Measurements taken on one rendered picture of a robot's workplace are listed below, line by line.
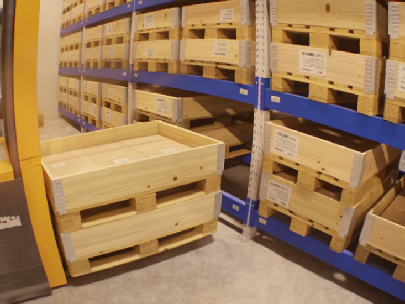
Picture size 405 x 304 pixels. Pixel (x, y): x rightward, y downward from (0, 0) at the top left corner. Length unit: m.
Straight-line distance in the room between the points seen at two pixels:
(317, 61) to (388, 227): 1.09
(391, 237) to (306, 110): 0.99
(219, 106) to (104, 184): 1.80
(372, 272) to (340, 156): 0.81
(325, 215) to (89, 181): 1.42
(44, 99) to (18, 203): 6.08
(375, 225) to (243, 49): 1.52
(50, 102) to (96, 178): 6.02
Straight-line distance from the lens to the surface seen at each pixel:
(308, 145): 2.04
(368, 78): 1.83
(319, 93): 1.99
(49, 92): 7.71
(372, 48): 1.84
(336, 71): 1.92
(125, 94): 3.95
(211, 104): 3.26
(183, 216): 2.25
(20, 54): 1.65
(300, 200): 2.18
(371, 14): 1.87
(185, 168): 2.12
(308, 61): 2.03
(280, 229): 2.40
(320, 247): 2.24
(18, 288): 2.05
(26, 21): 1.66
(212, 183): 2.31
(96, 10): 5.12
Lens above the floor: 1.43
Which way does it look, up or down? 19 degrees down
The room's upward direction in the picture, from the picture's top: 2 degrees clockwise
